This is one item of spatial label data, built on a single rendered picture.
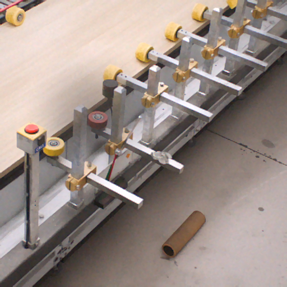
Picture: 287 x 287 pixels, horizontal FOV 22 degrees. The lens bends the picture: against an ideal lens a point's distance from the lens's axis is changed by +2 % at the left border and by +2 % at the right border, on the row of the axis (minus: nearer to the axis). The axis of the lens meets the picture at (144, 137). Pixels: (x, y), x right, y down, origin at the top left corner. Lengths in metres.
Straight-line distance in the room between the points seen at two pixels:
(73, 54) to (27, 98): 0.40
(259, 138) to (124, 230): 1.17
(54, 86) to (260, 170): 1.58
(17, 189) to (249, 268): 1.36
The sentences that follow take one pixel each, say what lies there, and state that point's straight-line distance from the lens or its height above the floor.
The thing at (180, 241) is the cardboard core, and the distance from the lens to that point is 3.72.
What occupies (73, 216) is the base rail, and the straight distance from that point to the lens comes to 2.89.
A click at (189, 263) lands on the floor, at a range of 3.73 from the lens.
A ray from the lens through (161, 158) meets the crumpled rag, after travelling 2.91.
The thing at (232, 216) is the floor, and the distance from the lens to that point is 4.02.
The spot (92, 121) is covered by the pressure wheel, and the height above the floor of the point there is 0.90.
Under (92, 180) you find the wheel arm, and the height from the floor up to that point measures 0.84.
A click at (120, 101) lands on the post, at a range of 2.84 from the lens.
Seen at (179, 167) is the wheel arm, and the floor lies 0.86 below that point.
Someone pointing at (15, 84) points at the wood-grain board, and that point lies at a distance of 3.22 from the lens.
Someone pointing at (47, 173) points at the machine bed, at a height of 0.71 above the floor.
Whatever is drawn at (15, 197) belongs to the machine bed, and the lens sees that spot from 2.96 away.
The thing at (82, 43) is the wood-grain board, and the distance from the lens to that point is 3.52.
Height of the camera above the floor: 2.71
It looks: 38 degrees down
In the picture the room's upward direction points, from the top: 7 degrees clockwise
